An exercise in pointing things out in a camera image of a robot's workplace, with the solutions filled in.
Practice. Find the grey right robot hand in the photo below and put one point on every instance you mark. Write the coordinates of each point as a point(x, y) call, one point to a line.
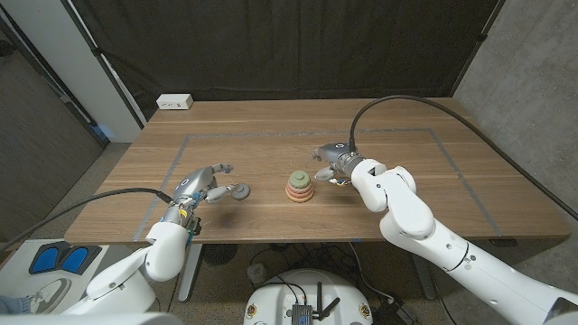
point(338, 153)

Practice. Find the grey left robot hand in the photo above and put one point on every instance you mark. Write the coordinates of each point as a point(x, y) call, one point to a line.
point(194, 182)

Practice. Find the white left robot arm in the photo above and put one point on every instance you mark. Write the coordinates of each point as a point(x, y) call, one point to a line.
point(131, 275)

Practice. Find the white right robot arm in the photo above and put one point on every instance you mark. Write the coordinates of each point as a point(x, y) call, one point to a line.
point(429, 234)

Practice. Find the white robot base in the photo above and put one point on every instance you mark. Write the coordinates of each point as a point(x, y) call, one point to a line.
point(275, 298)

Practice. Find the black round floor object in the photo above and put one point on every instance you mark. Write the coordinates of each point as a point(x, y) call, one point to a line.
point(219, 253)

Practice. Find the white power strip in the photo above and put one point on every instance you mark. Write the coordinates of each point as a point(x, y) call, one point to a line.
point(174, 101)

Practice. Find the white table leg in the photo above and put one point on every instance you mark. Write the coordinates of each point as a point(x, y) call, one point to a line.
point(194, 271)

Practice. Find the grey round floor object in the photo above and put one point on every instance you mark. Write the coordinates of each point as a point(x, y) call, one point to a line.
point(257, 273)

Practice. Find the black backdrop curtain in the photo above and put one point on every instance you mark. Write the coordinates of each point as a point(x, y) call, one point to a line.
point(289, 45)

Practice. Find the black foot pedal blue pads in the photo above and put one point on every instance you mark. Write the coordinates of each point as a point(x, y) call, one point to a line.
point(74, 259)

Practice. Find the black backdrop stand pole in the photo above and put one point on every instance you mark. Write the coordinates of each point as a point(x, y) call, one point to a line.
point(481, 38)
point(104, 63)

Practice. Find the grey table leg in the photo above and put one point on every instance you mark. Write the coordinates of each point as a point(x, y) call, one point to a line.
point(424, 284)

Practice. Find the black power adapter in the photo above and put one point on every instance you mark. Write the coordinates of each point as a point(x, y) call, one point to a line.
point(395, 311)

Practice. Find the white robot torso edge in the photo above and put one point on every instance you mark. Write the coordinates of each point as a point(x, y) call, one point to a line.
point(90, 319)

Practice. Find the white sneaker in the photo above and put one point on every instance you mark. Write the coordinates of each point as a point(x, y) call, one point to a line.
point(49, 293)

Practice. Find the person leg in jeans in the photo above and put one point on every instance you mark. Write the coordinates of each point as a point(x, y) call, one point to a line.
point(13, 304)

